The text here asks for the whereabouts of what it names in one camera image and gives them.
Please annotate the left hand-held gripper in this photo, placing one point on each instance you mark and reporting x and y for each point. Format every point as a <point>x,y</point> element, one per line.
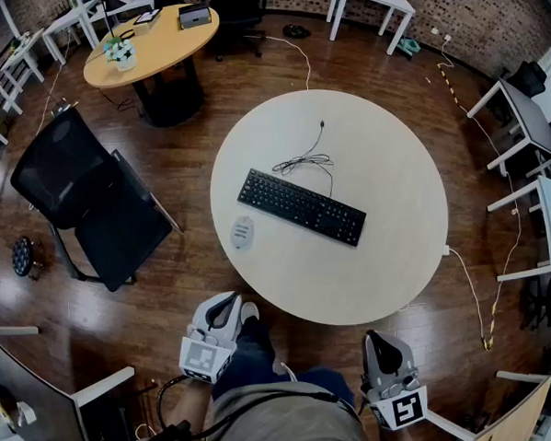
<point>202,357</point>

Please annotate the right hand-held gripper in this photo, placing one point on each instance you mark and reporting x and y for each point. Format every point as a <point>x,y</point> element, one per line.
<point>405,408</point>

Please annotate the grey mouse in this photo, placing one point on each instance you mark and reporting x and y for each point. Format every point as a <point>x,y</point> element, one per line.
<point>242,233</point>

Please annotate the black keyboard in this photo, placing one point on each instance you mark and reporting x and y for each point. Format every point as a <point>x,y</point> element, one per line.
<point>302,206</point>

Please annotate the person's left forearm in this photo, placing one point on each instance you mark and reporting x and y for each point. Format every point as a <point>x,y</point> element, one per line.
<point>188,406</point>

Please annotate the person's white shoe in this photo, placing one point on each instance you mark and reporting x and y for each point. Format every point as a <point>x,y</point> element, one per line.
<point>250,310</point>

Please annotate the person's dark blue trousers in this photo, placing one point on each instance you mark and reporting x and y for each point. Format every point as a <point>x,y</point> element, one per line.
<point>255,354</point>

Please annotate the yellow black striped tape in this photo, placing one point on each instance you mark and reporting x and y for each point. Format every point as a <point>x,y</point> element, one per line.
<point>450,86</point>
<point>492,323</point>

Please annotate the person's khaki shirt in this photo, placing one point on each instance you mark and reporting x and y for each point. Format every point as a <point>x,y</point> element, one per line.
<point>286,422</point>

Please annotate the white power strip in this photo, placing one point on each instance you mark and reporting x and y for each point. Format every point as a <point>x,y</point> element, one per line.
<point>446,250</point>

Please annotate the light wooden board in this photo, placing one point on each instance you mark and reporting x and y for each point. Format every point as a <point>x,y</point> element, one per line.
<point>520,416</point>

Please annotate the black mesh office chair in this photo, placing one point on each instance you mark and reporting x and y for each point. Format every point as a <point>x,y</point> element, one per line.
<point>96,224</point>

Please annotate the grey desk with white legs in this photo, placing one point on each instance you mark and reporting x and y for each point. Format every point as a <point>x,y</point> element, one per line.
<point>31,389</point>

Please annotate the black round dotted stool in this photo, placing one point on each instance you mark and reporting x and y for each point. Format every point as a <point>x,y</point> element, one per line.
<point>24,256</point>

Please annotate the round wooden table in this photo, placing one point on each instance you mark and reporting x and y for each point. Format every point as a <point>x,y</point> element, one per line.
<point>165,45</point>

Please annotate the grey topped white table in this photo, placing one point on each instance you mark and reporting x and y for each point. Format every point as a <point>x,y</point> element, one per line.
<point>533,123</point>

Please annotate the white flower pot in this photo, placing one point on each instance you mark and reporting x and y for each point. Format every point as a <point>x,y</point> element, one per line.
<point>120,53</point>

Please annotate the black item on floor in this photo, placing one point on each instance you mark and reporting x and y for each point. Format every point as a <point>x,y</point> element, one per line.
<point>296,30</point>

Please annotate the grey box device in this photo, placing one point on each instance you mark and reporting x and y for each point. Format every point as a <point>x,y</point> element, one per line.
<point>195,17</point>

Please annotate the black tablet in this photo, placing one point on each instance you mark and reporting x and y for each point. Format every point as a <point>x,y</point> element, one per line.
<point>147,17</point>

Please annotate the black swivel office chair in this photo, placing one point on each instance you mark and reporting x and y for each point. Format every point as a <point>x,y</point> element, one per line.
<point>237,9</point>

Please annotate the teal floor stand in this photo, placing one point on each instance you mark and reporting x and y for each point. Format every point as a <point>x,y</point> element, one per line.
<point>408,47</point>

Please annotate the black high-back chair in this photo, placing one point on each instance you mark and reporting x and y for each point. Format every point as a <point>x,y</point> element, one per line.
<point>528,77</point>

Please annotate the black desk lamp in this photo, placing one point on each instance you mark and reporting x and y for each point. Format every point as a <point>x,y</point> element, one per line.
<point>112,1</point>

